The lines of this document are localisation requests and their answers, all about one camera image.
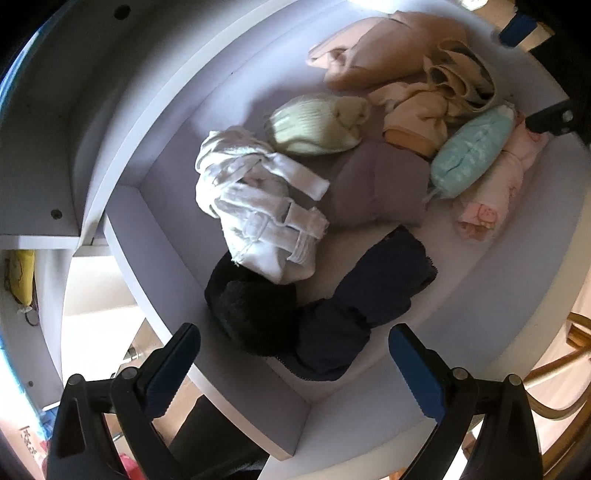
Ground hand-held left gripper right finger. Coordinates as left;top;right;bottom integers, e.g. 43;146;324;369
388;323;543;480

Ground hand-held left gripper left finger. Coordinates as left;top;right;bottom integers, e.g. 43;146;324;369
46;323;201;480

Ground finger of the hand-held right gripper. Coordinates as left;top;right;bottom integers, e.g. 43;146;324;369
499;7;541;49
525;99;575;137

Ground pink strawberry print garment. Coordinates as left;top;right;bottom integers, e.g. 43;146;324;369
455;117;550;241

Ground mint green garment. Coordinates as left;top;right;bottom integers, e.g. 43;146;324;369
429;104;517;200

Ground navy garment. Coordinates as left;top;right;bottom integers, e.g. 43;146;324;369
277;225;438;383

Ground beige orange garment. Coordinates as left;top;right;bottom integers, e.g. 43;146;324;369
367;83;451;160

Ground peach garment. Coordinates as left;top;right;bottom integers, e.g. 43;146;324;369
307;11;469;90

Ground white garment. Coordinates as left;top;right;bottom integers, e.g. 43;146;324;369
194;130;331;284

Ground greyish mauve garment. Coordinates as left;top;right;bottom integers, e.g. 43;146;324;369
323;138;432;229

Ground cream knit sock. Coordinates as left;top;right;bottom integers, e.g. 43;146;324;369
265;93;372;157

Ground white drawer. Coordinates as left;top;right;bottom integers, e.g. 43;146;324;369
74;0;578;462

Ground person's dark trousers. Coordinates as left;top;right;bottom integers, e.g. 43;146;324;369
171;394;273;480

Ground black fuzzy cloth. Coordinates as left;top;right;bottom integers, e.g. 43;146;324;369
204;251;305;358

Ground wooden chair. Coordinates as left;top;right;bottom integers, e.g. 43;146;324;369
526;311;591;480

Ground yellow pouch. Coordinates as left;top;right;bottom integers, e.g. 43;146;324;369
4;249;37;315

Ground white cabinet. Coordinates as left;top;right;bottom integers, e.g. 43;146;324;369
0;0;361;416

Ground metal door handle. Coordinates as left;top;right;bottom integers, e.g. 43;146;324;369
121;342;144;370

